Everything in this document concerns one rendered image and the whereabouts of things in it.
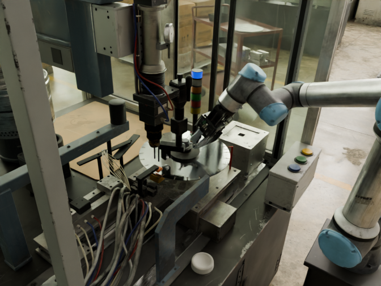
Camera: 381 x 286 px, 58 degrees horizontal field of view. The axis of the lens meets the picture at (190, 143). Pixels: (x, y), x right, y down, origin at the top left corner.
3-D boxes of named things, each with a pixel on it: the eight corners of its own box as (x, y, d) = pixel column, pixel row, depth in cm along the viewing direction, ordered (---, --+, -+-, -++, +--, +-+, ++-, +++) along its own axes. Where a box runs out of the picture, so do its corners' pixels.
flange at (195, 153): (166, 159, 121) (166, 153, 120) (172, 143, 131) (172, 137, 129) (197, 163, 120) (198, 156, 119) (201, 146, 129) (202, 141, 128)
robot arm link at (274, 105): (301, 104, 102) (276, 79, 106) (278, 114, 96) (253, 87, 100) (287, 121, 108) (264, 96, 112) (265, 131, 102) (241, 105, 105)
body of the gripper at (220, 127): (191, 126, 114) (212, 99, 108) (203, 121, 121) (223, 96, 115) (207, 142, 113) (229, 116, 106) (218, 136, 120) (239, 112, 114)
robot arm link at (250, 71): (262, 79, 99) (243, 59, 102) (238, 106, 104) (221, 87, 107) (273, 79, 105) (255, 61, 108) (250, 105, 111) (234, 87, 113)
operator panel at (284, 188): (290, 169, 154) (296, 140, 146) (314, 178, 149) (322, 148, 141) (263, 202, 134) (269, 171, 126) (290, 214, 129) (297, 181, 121)
